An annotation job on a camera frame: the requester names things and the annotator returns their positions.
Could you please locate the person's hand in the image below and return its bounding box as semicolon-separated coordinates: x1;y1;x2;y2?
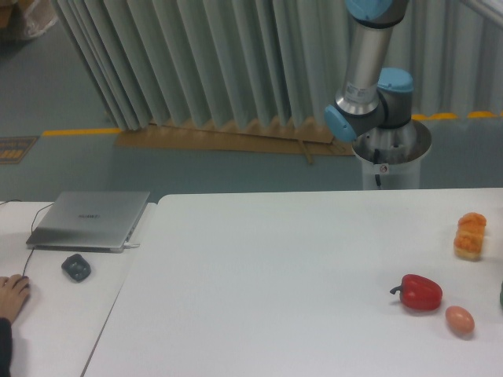
0;274;31;324

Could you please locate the black computer mouse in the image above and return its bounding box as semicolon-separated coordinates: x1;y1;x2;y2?
23;276;31;293

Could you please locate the dark sleeve forearm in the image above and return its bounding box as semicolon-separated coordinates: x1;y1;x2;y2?
0;317;13;377

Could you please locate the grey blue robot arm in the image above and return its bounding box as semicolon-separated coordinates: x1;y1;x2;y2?
325;1;502;141

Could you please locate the red bell pepper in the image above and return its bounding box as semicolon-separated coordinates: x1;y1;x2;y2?
390;274;443;311

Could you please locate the black small controller device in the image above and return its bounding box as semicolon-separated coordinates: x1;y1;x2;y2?
61;254;92;283

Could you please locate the silver closed laptop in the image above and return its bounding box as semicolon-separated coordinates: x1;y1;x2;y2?
26;191;150;252

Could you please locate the grey pleated curtain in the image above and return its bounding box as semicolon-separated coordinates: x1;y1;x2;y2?
53;1;502;130

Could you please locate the brown cardboard sheet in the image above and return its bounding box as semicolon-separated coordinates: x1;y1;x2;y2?
115;116;353;159

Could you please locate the brown egg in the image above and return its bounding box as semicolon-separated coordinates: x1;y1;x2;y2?
445;306;475;335

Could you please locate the orange bread loaf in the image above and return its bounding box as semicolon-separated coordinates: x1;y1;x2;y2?
453;212;486;261

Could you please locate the black mouse cable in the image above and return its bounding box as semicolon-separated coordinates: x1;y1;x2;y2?
0;199;56;276

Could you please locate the white usb plug cable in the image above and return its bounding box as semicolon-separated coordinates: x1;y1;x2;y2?
123;202;157;250

